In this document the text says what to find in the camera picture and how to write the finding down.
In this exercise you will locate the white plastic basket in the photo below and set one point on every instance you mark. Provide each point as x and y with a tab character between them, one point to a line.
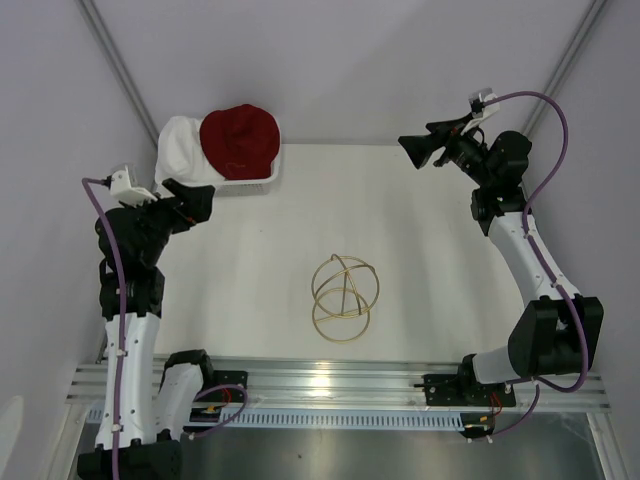
247	187

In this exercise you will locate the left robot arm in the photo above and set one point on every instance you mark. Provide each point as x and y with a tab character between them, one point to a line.
140	431

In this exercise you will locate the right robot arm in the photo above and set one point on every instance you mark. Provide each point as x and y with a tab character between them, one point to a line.
559	328

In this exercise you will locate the red bucket hat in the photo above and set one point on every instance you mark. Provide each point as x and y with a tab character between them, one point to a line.
241	142

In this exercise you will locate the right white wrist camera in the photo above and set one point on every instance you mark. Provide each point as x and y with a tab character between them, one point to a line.
482	107

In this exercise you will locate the left aluminium frame post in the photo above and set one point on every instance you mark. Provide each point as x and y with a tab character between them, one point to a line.
107	46

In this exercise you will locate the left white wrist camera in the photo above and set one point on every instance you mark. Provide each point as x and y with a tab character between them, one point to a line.
125	188

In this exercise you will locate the aluminium frame post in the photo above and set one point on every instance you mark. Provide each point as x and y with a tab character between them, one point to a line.
107	46
570	54

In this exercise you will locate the white slotted cable duct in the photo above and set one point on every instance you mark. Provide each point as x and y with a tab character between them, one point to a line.
271	418

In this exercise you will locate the gold wire hat stand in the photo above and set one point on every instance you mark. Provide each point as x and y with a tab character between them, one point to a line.
337	297

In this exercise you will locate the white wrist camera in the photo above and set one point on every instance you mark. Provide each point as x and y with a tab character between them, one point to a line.
125	188
482	107

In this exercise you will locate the right aluminium frame post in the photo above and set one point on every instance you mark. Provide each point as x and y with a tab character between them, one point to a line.
570	54

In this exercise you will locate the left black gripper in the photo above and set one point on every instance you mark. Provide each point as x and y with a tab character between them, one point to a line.
192	205

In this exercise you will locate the white bucket hat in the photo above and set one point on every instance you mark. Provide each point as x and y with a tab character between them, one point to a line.
180	156

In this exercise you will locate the aluminium mounting rail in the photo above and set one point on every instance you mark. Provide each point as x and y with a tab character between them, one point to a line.
353	385

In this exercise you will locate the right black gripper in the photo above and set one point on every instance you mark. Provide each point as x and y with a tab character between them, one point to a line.
420	148

